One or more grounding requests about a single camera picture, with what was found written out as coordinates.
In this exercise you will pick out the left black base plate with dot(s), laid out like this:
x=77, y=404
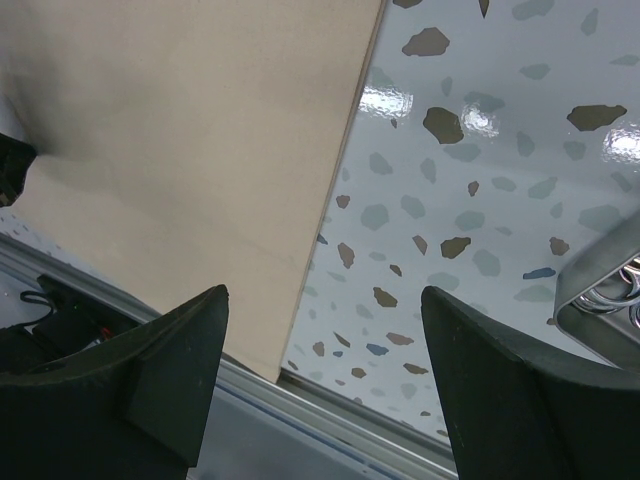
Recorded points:
x=75, y=321

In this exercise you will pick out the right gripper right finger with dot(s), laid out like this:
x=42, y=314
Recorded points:
x=518, y=408

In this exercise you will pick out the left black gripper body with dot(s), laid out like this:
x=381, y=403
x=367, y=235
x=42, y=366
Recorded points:
x=15, y=159

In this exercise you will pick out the aluminium rail frame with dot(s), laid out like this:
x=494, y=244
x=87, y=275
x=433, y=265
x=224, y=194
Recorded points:
x=291, y=430

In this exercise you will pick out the metal instrument tray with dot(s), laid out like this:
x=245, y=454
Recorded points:
x=611, y=337

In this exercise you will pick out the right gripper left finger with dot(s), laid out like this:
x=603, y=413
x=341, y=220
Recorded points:
x=134, y=406

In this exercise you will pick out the beige cloth mat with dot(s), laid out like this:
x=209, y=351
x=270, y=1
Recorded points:
x=184, y=144

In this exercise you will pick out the steel scissors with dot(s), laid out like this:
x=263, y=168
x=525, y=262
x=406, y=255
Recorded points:
x=617, y=293

